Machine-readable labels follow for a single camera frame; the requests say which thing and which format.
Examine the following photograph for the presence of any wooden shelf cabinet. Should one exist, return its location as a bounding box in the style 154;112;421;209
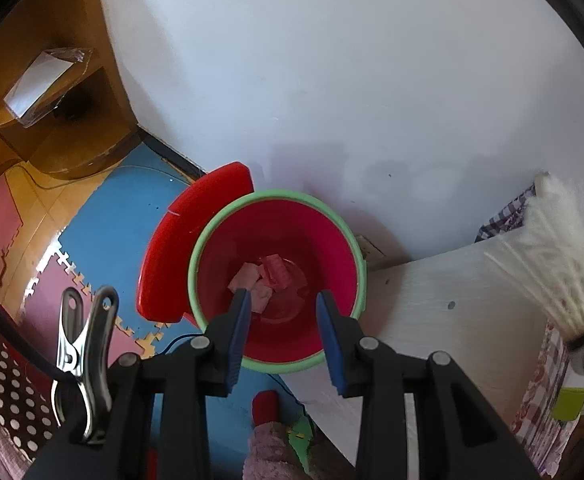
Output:
0;0;141;197

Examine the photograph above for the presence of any person's red slipper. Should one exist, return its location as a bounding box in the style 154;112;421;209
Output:
251;390;283;427

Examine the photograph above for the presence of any pale wooden bed frame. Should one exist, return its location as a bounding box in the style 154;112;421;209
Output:
278;245;570;480

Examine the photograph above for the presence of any white feather shuttlecock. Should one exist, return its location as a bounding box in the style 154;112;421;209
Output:
484;171;584;377

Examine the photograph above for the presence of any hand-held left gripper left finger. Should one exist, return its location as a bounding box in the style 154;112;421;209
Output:
22;288;253;480

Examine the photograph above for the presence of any blue foam floor mat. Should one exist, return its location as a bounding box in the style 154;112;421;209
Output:
59;144;307;480

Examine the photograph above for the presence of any metal spring clip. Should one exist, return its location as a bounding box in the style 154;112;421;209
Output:
52;285;121;447

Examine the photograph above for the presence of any white wall socket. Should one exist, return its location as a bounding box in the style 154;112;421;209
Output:
356;234;389;267

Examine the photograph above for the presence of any thin black floor cable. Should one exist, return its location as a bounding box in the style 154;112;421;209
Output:
156;331;203;357

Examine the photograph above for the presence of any thick black cable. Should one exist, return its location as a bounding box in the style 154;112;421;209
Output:
0;280;69;392

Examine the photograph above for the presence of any brown polka dot cloth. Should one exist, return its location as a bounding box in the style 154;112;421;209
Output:
0;305;61;463

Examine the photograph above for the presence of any white paper in plastic sleeve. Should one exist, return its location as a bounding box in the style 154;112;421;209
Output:
2;46;96;129

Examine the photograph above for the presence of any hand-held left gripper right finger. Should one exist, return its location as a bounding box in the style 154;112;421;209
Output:
316;288;542;480

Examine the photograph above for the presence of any green foam floor mat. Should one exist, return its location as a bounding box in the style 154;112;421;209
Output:
291;416;319;477

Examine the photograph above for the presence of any white green selfie stick box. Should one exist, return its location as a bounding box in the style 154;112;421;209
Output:
553;386;584;422

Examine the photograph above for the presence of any red bucket with green rim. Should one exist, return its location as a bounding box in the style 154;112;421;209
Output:
188;189;371;374

